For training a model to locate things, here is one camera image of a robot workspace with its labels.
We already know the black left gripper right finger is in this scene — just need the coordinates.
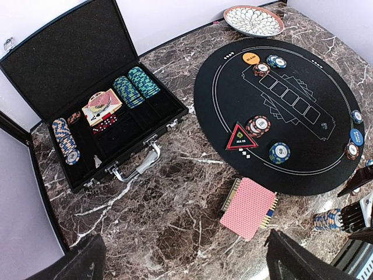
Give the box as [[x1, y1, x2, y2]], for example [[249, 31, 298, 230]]
[[265, 229, 354, 279]]

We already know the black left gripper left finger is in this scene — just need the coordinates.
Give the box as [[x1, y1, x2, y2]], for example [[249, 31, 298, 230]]
[[29, 234, 107, 279]]

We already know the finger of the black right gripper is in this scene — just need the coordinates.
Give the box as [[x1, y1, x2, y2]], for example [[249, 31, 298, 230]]
[[337, 165, 373, 197]]

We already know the blue small blind button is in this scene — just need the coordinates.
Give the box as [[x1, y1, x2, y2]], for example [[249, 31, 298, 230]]
[[350, 128, 364, 146]]

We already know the blue white chip stack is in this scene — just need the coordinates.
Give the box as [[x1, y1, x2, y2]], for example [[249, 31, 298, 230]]
[[313, 208, 342, 230]]

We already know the red playing card deck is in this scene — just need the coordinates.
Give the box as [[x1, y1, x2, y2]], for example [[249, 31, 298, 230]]
[[220, 177, 278, 241]]

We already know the red triangular all-in button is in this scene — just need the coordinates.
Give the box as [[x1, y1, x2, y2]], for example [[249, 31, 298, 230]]
[[226, 122, 259, 151]]

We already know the orange big blind button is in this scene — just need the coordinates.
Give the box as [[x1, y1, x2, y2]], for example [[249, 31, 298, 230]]
[[242, 52, 261, 65]]

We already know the round black poker mat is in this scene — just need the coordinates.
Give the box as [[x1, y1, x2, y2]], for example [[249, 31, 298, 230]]
[[194, 38, 364, 195]]

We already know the blue tan chip row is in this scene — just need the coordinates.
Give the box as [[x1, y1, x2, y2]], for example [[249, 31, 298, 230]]
[[52, 118, 80, 166]]

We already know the red dice row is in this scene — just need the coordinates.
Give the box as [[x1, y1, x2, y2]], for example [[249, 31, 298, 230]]
[[92, 114, 118, 135]]

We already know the brown chip row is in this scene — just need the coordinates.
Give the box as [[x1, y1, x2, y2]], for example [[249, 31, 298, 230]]
[[67, 111, 82, 125]]

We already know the black poker chip case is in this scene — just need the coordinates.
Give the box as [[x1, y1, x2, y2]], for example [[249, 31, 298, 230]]
[[1, 1, 187, 193]]

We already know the boxed card deck in case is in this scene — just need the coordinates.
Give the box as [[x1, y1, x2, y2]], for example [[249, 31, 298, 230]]
[[82, 89, 122, 127]]

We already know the green chip row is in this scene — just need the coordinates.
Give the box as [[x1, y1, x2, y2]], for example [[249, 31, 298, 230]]
[[113, 76, 145, 109]]

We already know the teal chip row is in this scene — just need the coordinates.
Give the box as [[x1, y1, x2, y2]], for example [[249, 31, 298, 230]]
[[127, 66, 160, 99]]

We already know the patterned ceramic plate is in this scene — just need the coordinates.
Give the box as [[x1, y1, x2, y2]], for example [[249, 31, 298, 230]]
[[223, 5, 284, 38]]

